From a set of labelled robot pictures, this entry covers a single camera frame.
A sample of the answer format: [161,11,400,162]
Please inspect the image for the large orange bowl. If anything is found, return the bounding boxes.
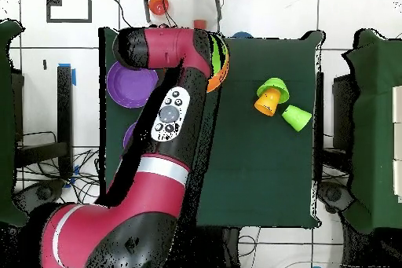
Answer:
[206,36,230,94]

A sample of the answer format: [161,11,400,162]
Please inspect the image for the orange cup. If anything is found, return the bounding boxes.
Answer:
[254,87,283,117]

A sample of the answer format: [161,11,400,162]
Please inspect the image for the large green bowl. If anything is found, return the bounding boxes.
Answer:
[210,35,225,77]

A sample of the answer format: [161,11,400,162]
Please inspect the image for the purple bowl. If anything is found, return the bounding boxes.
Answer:
[106,61,159,109]
[122,121,137,149]

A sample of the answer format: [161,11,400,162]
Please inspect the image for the small green bowl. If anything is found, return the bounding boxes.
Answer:
[256,77,291,105]

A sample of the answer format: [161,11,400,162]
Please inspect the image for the green cup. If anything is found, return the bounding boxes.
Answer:
[281,104,313,133]

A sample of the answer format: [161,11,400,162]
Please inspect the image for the dark green tablecloth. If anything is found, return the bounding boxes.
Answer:
[98,27,324,230]

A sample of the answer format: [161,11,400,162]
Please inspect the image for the small orange bowl on floor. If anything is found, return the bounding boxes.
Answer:
[148,0,170,17]

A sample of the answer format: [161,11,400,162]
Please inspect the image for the grey black machine base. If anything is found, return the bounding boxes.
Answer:
[316,181,356,214]
[13,179,65,212]

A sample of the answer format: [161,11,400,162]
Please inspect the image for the neighbouring green table cloth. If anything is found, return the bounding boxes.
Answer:
[342,28,402,234]
[0,19,31,228]

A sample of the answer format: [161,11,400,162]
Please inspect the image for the white boxes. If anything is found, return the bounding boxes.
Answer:
[391,85,402,201]

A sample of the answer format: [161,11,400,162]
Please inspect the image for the bundle of cables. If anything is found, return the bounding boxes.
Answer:
[16,148,104,204]

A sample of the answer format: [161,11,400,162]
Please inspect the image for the black post stand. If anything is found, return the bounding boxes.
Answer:
[15,64,74,178]

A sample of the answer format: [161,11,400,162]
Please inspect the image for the grey camera stand legs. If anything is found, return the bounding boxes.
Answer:
[140,0,226,24]

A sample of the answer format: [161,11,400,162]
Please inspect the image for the black square frame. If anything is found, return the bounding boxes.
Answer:
[46,0,93,24]

